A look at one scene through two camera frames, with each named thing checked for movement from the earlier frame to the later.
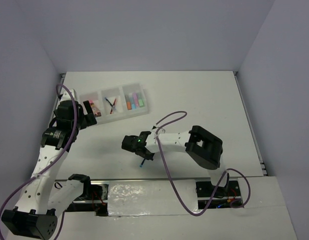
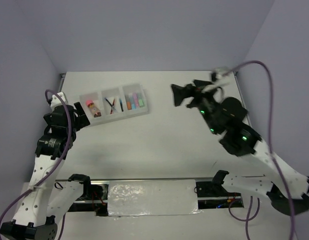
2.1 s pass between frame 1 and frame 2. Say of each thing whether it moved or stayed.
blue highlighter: stayed
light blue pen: moved
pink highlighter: stayed
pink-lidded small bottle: stayed
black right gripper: moved
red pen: stayed
